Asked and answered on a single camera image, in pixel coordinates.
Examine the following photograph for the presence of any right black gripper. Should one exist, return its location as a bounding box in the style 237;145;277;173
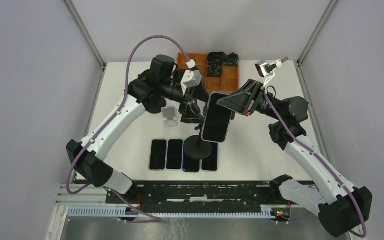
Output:
216;78;285;122

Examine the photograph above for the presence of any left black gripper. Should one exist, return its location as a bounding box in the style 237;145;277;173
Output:
160;77;214;126

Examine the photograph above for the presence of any white folding phone stand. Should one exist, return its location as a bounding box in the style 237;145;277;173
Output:
161;106;179;128

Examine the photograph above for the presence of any phone with pale case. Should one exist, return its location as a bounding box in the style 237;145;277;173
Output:
201;92;232;143

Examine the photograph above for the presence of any phone with clear case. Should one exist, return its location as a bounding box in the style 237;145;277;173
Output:
149;139;168;171

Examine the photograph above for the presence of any phone with blue case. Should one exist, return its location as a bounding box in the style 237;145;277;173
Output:
166;139;184;170

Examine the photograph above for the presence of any black phone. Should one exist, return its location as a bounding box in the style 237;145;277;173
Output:
182;155;201;173

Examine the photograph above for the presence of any phone with white case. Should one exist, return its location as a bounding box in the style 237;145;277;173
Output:
201;142;219;172

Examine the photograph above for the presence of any black round phone stand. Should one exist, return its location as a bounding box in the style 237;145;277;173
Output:
143;96;167;114

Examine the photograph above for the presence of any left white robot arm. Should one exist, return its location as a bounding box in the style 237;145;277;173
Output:
66;54;202;204

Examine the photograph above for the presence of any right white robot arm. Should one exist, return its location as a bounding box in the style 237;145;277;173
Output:
215;79;373;239

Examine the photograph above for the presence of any orange compartment tray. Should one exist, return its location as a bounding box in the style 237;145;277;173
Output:
187;52;240;93

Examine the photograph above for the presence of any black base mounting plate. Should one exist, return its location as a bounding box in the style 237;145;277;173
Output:
123;180;288;214

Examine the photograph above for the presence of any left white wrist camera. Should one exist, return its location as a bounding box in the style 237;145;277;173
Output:
180;59;203;95

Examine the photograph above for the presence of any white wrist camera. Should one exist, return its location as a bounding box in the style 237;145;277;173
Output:
255;59;284;87
180;59;203;95

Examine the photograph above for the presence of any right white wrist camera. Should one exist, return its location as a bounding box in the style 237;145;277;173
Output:
255;59;284;87

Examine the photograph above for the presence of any black green coiled strap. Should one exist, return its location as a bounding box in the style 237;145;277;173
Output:
224;52;240;67

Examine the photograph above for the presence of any black coiled strap middle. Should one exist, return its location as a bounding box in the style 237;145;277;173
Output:
209;64;225;78

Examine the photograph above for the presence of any black coiled strap top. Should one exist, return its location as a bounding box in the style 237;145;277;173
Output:
207;51;227;66

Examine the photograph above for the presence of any blue toothed cable duct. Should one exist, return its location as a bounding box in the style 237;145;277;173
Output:
67;206;276;220

